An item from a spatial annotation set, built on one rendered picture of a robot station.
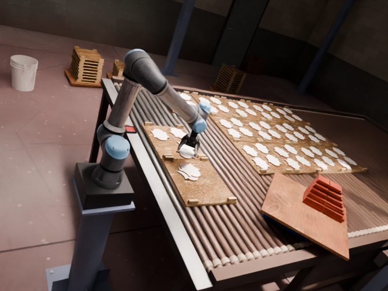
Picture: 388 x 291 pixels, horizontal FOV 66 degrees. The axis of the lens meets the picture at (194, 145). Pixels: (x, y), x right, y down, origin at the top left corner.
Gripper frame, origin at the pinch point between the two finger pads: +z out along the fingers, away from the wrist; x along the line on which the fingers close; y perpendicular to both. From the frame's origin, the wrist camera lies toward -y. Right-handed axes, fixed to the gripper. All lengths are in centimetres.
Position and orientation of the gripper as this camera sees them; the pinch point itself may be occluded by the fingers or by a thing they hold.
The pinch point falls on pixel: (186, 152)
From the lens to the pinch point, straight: 189.1
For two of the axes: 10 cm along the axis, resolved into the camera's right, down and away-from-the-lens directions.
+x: 9.3, 3.6, 0.2
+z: -3.3, 8.1, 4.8
